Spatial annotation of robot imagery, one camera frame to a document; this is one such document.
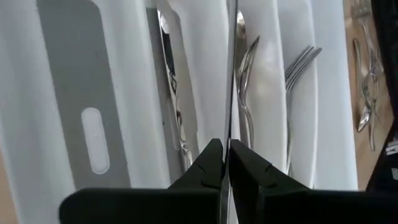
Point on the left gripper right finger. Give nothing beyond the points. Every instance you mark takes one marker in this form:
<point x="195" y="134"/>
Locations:
<point x="295" y="208"/>

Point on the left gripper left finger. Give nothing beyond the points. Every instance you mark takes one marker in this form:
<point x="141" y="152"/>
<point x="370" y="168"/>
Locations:
<point x="155" y="205"/>

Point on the silver spoon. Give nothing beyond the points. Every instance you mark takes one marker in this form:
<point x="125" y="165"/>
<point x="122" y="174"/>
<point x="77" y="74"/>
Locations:
<point x="241" y="31"/>
<point x="363" y="121"/>
<point x="250" y="53"/>

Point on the silver fork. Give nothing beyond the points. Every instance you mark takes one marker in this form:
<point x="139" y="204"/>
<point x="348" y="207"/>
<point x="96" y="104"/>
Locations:
<point x="376" y="70"/>
<point x="367" y="29"/>
<point x="298" y="65"/>

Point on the silver table knife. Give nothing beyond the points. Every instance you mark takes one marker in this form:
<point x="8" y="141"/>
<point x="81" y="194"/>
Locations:
<point x="233" y="31"/>
<point x="170" y="62"/>

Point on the white plastic cutlery tray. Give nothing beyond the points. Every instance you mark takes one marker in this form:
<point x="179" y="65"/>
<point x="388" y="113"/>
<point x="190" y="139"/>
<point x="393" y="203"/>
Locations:
<point x="202" y="62"/>

